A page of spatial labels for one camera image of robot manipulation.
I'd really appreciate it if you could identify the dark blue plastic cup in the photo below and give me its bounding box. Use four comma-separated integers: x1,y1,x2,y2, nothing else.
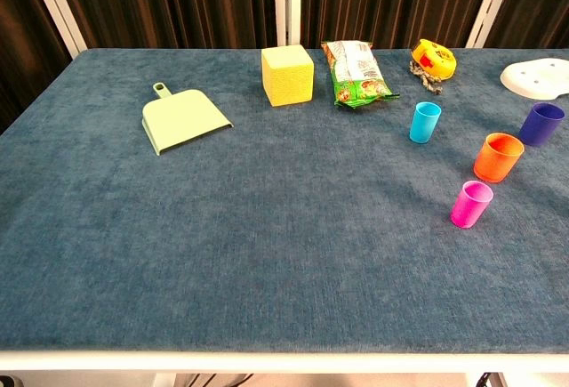
517,101,566,148

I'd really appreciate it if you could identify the large orange plastic cup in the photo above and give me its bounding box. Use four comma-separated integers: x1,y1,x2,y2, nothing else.
473,133,525,184

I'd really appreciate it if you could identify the yellow sponge cube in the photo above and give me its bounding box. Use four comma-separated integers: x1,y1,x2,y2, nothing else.
260,44,316,108

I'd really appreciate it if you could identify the black cable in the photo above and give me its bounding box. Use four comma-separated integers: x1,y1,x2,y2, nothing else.
186,373,255,387

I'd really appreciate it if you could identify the grey braided rope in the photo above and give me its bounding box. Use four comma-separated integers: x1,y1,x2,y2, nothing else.
408,60,445,96

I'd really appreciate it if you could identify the magenta plastic cup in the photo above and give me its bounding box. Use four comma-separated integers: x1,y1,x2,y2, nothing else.
450,180,494,230

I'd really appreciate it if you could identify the white oval plastic tray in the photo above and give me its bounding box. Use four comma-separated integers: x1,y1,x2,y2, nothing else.
500,58,569,101

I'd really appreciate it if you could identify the blue fabric table cover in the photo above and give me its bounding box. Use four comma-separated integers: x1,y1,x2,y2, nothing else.
0,47,569,355

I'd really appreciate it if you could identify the green snack packet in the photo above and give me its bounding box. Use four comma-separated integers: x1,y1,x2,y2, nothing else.
320,39,401,110

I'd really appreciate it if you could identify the dark brown curtain panel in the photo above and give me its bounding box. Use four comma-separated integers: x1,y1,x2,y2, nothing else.
0,0,73,135
300,0,499,49
483,0,569,49
48,0,279,49

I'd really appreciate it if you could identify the white frame post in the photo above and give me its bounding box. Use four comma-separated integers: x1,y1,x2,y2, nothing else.
465,0,521,49
24,0,88,60
273,0,303,48

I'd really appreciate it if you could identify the light blue plastic cup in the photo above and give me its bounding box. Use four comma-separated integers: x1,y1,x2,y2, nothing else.
408,101,443,144

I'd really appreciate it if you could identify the green plastic dustpan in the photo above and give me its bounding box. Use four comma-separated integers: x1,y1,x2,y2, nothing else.
141,82,235,157

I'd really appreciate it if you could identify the yellow plastic toy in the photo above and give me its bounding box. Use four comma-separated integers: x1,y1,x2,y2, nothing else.
411,38,458,81

